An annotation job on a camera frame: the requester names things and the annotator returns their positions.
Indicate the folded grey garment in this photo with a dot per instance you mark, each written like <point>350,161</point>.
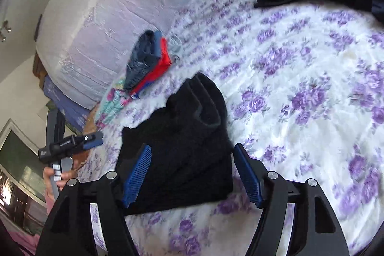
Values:
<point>175,48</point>

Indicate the purple floral bedsheet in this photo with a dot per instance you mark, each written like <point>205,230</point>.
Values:
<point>303,85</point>

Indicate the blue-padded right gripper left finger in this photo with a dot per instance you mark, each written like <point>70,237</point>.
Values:
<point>68,229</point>

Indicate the white wardrobe door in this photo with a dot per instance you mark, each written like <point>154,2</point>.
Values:
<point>12,13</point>

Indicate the folded blue jeans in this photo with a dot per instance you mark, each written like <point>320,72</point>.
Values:
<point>147,52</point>

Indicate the black pants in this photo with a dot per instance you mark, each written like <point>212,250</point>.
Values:
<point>191,151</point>

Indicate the left hand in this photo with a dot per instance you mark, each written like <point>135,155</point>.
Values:
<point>48,172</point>

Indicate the colourful floral blanket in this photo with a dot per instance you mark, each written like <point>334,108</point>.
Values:
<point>114,100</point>

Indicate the blue mattress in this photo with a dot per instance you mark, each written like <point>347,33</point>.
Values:
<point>75,114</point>

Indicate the lilac white pillow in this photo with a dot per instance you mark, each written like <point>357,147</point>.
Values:
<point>84,44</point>

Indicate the folded red blue garment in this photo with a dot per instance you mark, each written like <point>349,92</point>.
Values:
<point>161,67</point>

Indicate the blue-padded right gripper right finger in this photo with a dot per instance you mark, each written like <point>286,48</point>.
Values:
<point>315,229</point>

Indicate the window with white frame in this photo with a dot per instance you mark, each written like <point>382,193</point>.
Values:
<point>23,201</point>

